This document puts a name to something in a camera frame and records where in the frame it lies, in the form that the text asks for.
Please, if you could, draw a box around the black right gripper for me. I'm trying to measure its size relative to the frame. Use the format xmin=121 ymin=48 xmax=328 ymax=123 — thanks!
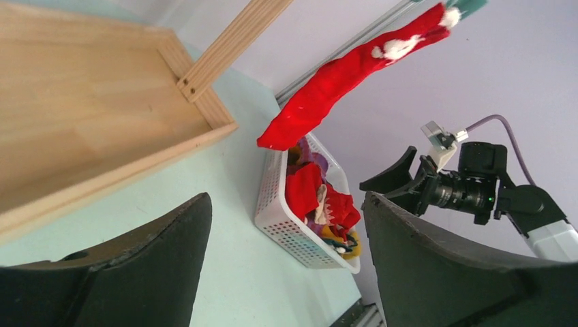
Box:
xmin=359 ymin=142 xmax=568 ymax=236

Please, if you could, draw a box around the red Santa sock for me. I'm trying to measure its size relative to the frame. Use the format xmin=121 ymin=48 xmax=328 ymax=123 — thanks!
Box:
xmin=256 ymin=3 xmax=462 ymax=151

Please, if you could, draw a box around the teal clothespin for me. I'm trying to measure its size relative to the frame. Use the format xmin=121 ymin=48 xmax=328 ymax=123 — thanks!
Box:
xmin=445 ymin=0 xmax=488 ymax=20

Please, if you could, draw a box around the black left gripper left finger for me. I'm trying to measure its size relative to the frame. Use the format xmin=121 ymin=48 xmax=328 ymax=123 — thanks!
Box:
xmin=1 ymin=193 xmax=212 ymax=326

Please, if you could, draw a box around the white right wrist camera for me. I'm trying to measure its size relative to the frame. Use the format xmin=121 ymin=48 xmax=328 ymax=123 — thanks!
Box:
xmin=421 ymin=121 xmax=468 ymax=172

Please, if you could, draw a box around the white laundry basket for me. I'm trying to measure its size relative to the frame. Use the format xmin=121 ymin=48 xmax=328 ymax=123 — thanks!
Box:
xmin=254 ymin=134 xmax=362 ymax=274

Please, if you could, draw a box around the wooden hanger stand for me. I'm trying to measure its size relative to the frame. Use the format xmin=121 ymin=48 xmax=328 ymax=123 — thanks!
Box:
xmin=1 ymin=1 xmax=288 ymax=242

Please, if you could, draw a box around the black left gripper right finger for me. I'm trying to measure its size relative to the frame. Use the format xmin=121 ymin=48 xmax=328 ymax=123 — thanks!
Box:
xmin=362 ymin=192 xmax=577 ymax=326

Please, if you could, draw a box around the pile of colourful socks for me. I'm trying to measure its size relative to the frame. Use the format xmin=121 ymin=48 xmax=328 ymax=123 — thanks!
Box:
xmin=285 ymin=137 xmax=362 ymax=260

